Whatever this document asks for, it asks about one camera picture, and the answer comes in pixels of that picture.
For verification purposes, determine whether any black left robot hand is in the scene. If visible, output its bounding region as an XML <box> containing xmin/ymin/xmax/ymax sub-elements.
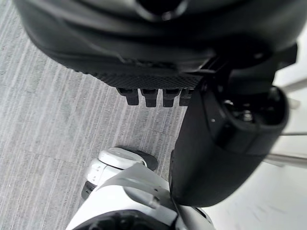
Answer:
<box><xmin>13</xmin><ymin>0</ymin><xmax>307</xmax><ymax>208</ymax></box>

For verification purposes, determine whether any dark robot foot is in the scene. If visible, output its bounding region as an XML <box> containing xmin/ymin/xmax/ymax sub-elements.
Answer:
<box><xmin>140</xmin><ymin>151</ymin><xmax>159</xmax><ymax>171</ymax></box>

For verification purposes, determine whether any silver robot leg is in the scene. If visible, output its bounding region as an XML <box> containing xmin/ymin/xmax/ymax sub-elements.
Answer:
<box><xmin>65</xmin><ymin>146</ymin><xmax>212</xmax><ymax>230</ymax></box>

